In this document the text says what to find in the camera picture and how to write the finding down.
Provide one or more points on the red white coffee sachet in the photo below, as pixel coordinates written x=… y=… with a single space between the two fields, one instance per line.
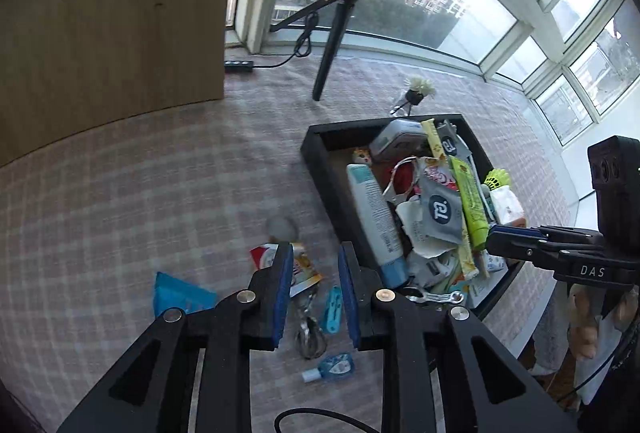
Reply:
x=305 y=275

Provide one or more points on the metal wrench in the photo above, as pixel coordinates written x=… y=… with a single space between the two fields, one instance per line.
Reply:
x=456 y=298

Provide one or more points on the black storage tray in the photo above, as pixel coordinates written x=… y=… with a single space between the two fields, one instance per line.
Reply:
x=325 y=149

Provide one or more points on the small blue sanitizer bottle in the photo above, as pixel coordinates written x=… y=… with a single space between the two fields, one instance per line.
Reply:
x=337 y=366

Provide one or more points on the metal spoon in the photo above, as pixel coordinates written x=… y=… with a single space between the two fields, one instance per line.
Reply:
x=310 y=340

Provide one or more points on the person's hand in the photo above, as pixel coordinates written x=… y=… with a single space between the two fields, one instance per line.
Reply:
x=584 y=330

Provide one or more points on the green stick packet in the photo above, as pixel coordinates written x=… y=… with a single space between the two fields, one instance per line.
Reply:
x=472 y=205

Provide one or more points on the grey sachet round logo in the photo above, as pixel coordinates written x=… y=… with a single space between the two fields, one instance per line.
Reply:
x=441 y=211

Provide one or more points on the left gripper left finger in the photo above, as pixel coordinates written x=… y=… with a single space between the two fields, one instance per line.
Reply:
x=192 y=371

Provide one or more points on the cartoon doll figurine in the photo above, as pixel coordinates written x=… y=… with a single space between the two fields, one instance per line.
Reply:
x=361 y=156

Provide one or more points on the yellow stick sachet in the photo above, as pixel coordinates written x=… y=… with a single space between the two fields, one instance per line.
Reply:
x=433 y=140

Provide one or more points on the white metal tin box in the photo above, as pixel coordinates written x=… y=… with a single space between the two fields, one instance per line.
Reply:
x=398 y=138

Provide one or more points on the black inline cable switch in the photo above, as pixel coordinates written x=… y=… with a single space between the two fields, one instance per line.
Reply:
x=238 y=66

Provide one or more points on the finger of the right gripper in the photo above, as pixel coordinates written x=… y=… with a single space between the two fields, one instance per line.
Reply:
x=533 y=249
x=505 y=232

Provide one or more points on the black camera box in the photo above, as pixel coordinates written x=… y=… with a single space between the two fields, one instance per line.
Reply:
x=614 y=166

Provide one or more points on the plaid tablecloth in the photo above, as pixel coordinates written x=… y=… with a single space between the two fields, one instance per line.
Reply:
x=87 y=223

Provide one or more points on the wooden board panel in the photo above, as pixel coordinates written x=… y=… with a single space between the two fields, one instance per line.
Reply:
x=71 y=65

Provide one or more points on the black tripod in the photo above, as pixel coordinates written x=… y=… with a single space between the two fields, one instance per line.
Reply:
x=310 y=15

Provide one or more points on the yellow green shuttlecock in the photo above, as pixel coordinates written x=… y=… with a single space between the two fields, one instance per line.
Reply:
x=497 y=178

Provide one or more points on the orange white tissue pack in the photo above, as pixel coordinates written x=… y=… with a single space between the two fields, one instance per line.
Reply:
x=508 y=208

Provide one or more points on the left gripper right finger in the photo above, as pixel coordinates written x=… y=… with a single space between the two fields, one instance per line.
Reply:
x=441 y=363

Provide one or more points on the blue carabiner clip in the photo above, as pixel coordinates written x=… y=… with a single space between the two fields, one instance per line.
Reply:
x=330 y=322

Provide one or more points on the white lotion tube blue cap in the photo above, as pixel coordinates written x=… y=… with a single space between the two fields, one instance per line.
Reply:
x=378 y=225

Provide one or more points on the blue snack packet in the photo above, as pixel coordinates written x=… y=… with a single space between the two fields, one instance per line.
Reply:
x=172 y=292

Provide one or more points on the white crumpled paper packet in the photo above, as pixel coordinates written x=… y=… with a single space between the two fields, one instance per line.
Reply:
x=410 y=214

